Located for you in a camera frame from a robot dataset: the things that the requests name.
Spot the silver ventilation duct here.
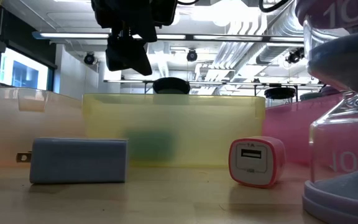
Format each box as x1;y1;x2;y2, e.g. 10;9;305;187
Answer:
253;0;306;65

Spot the lavender flat wall charger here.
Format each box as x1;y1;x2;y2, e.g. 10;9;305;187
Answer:
16;138;129;185

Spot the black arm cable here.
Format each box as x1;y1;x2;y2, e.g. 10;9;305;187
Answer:
258;0;291;14

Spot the yellow translucent plastic bin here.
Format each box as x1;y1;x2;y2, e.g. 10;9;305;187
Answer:
81;93;266;169

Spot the pink cube USB charger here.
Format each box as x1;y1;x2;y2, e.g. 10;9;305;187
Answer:
228;136;287;189

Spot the orange translucent plastic bin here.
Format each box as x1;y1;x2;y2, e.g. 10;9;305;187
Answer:
0;86;86;170

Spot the blue rectangular box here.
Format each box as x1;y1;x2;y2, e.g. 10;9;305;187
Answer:
125;129;179;163

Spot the long black-framed table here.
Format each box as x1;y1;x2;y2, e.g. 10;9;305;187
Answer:
103;79;326;94

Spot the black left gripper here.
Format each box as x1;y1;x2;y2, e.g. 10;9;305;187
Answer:
91;0;158;77

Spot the large bright window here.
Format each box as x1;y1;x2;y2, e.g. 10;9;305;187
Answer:
0;46;50;88

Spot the pink-red translucent plastic bin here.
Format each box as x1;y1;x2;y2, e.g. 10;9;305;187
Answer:
262;93;344;166

